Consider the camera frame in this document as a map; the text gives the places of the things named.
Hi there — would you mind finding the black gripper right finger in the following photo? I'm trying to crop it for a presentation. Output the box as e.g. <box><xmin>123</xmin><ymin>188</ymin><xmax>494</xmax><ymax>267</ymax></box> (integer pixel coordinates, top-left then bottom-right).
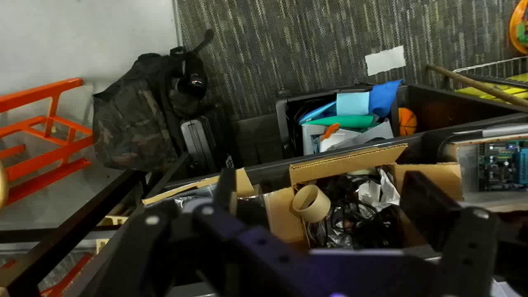
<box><xmin>311</xmin><ymin>172</ymin><xmax>501</xmax><ymax>297</ymax></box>

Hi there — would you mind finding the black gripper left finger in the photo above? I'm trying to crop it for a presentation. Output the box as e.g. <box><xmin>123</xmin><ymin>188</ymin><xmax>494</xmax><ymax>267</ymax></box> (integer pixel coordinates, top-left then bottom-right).
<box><xmin>93</xmin><ymin>168</ymin><xmax>309</xmax><ymax>297</ymax></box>

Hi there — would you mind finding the green circuit board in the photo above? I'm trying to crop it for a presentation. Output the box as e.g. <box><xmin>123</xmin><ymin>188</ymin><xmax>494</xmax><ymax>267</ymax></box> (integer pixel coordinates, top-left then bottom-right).
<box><xmin>479</xmin><ymin>140</ymin><xmax>528</xmax><ymax>192</ymax></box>

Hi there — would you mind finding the open cardboard box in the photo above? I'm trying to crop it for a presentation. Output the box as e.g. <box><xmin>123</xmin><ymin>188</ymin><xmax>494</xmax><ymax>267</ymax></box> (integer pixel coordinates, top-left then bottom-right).
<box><xmin>263</xmin><ymin>144</ymin><xmax>466</xmax><ymax>251</ymax></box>

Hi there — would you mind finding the black camouflage backpack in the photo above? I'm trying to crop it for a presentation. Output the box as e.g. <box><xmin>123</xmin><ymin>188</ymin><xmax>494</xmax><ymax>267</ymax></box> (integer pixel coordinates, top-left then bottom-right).
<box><xmin>93</xmin><ymin>30</ymin><xmax>215</xmax><ymax>172</ymax></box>

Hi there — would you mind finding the masking tape roll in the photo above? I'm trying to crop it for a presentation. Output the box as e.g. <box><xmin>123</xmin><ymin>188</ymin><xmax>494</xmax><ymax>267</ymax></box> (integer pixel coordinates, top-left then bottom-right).
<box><xmin>293</xmin><ymin>185</ymin><xmax>332</xmax><ymax>223</ymax></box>

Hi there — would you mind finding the wooden stick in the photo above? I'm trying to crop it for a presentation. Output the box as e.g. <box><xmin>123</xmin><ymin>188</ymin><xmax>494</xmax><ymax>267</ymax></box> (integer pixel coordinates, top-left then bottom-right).
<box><xmin>426</xmin><ymin>64</ymin><xmax>528</xmax><ymax>107</ymax></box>

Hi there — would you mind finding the black bin with papers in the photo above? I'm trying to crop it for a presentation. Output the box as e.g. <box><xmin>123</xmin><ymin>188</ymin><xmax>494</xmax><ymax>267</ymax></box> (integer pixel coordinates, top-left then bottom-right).
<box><xmin>276</xmin><ymin>79</ymin><xmax>525</xmax><ymax>157</ymax></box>

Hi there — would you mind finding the orange metal frame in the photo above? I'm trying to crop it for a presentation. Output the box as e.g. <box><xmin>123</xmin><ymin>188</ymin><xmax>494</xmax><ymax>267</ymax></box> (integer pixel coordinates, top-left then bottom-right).
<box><xmin>0</xmin><ymin>78</ymin><xmax>95</xmax><ymax>206</ymax></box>

